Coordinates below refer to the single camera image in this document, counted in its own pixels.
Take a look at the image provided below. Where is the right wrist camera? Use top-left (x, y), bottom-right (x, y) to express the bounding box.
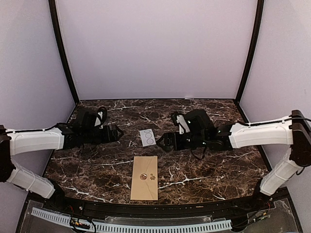
top-left (171, 112), bottom-right (190, 134)

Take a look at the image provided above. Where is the brown wax seal sticker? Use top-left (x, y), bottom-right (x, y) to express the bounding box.
top-left (140, 174), bottom-right (148, 180)

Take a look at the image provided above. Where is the black frame post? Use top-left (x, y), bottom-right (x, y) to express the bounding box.
top-left (235, 0), bottom-right (264, 105)
top-left (48, 0), bottom-right (80, 105)

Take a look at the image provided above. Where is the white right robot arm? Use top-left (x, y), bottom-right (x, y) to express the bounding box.
top-left (156, 109), bottom-right (311, 211)

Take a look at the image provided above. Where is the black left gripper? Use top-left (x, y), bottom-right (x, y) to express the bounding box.
top-left (82, 124), bottom-right (123, 145)

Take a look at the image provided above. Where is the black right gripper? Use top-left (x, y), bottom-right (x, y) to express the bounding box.
top-left (157, 131), bottom-right (207, 151)

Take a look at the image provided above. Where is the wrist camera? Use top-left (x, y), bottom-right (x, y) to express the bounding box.
top-left (95, 107), bottom-right (107, 129)
top-left (171, 112), bottom-right (190, 134)

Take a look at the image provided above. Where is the white slotted cable duct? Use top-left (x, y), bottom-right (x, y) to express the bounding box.
top-left (31, 207), bottom-right (232, 233)

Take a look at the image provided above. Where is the black frame post right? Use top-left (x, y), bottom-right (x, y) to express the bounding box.
top-left (235, 0), bottom-right (264, 105)

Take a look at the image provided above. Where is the white sticker sheet wax seal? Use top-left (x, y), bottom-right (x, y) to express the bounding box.
top-left (139, 129), bottom-right (156, 147)

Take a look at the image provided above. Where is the black front rail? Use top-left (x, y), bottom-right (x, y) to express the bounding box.
top-left (41, 196), bottom-right (274, 219)

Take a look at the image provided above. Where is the brown kraft envelope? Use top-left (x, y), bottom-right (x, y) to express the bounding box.
top-left (130, 156), bottom-right (158, 201)

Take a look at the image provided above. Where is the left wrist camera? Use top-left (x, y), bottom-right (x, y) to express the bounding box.
top-left (95, 107), bottom-right (107, 129)

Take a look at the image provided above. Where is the black frame post left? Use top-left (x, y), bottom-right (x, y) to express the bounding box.
top-left (48, 0), bottom-right (80, 105)

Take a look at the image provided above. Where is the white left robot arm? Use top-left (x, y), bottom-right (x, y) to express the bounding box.
top-left (0, 107), bottom-right (124, 212)

